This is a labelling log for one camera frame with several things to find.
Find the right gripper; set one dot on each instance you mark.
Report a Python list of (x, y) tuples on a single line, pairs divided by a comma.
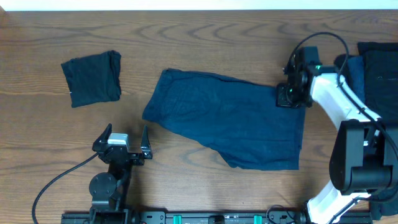
[(282, 99)]

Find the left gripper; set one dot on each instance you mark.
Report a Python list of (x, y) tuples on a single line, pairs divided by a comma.
[(103, 144)]

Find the dark blue shorts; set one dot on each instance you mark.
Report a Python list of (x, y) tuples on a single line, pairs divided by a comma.
[(234, 117)]

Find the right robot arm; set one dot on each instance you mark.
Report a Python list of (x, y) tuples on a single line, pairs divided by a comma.
[(363, 162)]

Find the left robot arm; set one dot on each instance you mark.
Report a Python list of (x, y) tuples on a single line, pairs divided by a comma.
[(109, 189)]

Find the blue garment in pile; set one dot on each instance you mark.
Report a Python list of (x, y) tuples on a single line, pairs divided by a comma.
[(356, 72)]

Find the folded black cloth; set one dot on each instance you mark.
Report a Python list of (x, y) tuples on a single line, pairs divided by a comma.
[(94, 78)]

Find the black garment in pile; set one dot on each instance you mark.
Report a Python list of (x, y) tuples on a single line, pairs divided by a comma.
[(380, 78)]

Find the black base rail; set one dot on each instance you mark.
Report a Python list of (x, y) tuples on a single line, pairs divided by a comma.
[(153, 217)]

